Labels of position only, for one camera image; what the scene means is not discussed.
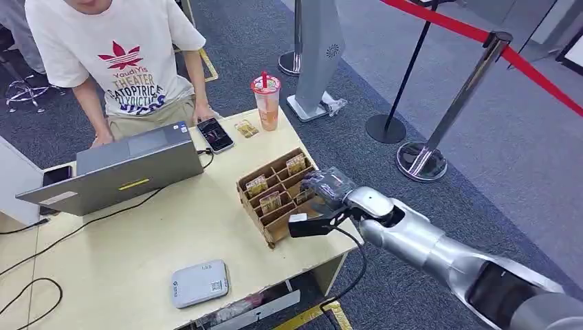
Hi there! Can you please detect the short black cable plug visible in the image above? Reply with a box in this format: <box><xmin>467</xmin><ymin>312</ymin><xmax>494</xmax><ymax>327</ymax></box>
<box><xmin>0</xmin><ymin>218</ymin><xmax>50</xmax><ymax>236</ymax></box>

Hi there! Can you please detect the person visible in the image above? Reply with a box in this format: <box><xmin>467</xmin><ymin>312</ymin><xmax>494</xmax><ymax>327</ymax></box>
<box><xmin>25</xmin><ymin>0</ymin><xmax>222</xmax><ymax>149</ymax></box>

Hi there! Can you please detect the black laptop cable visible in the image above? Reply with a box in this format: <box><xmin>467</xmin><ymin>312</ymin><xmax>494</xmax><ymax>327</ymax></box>
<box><xmin>0</xmin><ymin>148</ymin><xmax>215</xmax><ymax>277</ymax></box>

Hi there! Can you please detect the black phone on cabinet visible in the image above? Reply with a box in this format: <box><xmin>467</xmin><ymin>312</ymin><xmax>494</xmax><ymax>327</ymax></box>
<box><xmin>41</xmin><ymin>165</ymin><xmax>74</xmax><ymax>188</ymax></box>

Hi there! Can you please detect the yellow floor tape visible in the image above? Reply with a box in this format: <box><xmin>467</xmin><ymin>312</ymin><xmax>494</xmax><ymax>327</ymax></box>
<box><xmin>272</xmin><ymin>300</ymin><xmax>354</xmax><ymax>330</ymax></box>

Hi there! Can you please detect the black looped cable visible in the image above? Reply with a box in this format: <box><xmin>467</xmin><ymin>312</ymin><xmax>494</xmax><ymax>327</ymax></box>
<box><xmin>0</xmin><ymin>278</ymin><xmax>64</xmax><ymax>330</ymax></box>

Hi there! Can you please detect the yellow framed board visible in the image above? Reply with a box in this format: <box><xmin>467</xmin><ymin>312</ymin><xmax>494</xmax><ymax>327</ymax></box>
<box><xmin>173</xmin><ymin>45</ymin><xmax>219</xmax><ymax>84</ymax></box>

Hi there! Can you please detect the black framed sign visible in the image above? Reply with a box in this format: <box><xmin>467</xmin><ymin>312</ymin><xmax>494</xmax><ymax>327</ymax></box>
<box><xmin>553</xmin><ymin>23</ymin><xmax>583</xmax><ymax>76</ymax></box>

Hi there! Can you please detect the chrome chair base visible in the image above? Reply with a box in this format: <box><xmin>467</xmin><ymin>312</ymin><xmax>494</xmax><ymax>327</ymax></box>
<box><xmin>4</xmin><ymin>77</ymin><xmax>65</xmax><ymax>114</ymax></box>

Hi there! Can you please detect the clear plastic bag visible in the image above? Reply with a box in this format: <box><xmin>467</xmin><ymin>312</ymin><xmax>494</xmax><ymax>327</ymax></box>
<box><xmin>320</xmin><ymin>91</ymin><xmax>348</xmax><ymax>118</ymax></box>

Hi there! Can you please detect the person's left hand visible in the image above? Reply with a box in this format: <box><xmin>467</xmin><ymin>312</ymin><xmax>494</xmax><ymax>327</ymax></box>
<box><xmin>192</xmin><ymin>103</ymin><xmax>221</xmax><ymax>125</ymax></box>

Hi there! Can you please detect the grey kiosk pillar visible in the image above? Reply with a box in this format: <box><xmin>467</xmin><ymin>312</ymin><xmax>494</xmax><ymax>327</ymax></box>
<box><xmin>285</xmin><ymin>0</ymin><xmax>347</xmax><ymax>123</ymax></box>

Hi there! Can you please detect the grey metal bar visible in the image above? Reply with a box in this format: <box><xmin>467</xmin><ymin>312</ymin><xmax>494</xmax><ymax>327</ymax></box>
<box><xmin>181</xmin><ymin>289</ymin><xmax>302</xmax><ymax>330</ymax></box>

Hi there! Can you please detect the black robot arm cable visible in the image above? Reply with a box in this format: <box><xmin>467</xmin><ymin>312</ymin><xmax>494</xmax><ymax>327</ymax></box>
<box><xmin>318</xmin><ymin>223</ymin><xmax>369</xmax><ymax>330</ymax></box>

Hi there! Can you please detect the chrome stanchion post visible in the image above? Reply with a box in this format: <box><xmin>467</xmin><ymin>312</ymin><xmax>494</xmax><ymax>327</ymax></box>
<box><xmin>395</xmin><ymin>30</ymin><xmax>514</xmax><ymax>184</ymax></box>

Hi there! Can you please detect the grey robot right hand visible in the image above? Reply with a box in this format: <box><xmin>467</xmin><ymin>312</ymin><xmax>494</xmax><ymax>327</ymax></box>
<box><xmin>300</xmin><ymin>166</ymin><xmax>359</xmax><ymax>215</ymax></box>

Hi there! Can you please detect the red barrier belt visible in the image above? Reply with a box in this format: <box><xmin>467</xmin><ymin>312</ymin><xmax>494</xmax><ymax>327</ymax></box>
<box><xmin>379</xmin><ymin>0</ymin><xmax>583</xmax><ymax>118</ymax></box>

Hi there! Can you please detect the white cabinet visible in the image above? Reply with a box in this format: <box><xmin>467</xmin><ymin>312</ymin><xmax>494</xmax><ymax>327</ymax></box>
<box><xmin>0</xmin><ymin>136</ymin><xmax>76</xmax><ymax>226</ymax></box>

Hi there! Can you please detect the grey laptop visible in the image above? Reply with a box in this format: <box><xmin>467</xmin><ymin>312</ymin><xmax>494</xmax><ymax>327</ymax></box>
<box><xmin>16</xmin><ymin>120</ymin><xmax>204</xmax><ymax>217</ymax></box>

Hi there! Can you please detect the black stanchion post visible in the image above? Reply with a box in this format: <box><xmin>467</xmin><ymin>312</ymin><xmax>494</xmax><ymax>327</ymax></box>
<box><xmin>365</xmin><ymin>0</ymin><xmax>441</xmax><ymax>145</ymax></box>

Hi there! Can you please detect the black smartphone with case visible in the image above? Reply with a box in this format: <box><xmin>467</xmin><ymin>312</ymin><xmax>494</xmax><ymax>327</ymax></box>
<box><xmin>197</xmin><ymin>117</ymin><xmax>235</xmax><ymax>155</ymax></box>

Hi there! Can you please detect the grey card reader device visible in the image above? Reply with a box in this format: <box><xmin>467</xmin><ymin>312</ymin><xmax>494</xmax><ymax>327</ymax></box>
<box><xmin>170</xmin><ymin>259</ymin><xmax>230</xmax><ymax>309</ymax></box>

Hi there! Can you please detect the orange drink cup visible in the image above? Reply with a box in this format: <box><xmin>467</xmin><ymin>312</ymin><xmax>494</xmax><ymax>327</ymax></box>
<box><xmin>250</xmin><ymin>72</ymin><xmax>282</xmax><ymax>132</ymax></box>

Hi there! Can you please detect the wooden card box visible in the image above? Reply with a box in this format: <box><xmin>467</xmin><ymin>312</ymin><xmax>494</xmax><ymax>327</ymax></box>
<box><xmin>236</xmin><ymin>146</ymin><xmax>339</xmax><ymax>250</ymax></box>

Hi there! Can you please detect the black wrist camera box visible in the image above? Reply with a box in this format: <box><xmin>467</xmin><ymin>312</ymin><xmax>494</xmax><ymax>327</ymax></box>
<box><xmin>287</xmin><ymin>210</ymin><xmax>339</xmax><ymax>239</ymax></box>

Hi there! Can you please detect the chrome stanchion behind kiosk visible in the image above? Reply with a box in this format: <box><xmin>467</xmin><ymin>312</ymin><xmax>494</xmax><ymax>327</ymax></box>
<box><xmin>278</xmin><ymin>0</ymin><xmax>303</xmax><ymax>78</ymax></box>

